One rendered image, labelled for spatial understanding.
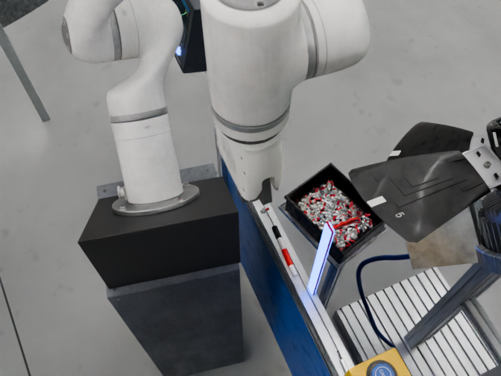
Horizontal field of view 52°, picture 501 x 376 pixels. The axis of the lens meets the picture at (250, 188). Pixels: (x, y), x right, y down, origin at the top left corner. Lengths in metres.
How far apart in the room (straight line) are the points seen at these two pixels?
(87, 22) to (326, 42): 0.61
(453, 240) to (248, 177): 0.71
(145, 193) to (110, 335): 1.16
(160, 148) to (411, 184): 0.50
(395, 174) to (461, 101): 1.87
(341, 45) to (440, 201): 0.58
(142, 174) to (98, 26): 0.29
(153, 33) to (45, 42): 2.16
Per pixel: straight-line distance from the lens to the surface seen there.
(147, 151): 1.05
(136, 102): 1.04
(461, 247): 1.20
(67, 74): 2.95
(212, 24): 0.43
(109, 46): 1.04
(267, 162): 0.55
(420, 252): 1.21
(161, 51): 1.05
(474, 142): 1.23
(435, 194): 1.01
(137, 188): 1.07
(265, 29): 0.42
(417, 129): 1.38
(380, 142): 2.58
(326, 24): 0.47
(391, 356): 1.00
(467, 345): 2.15
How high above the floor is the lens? 2.01
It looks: 59 degrees down
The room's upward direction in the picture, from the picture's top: straight up
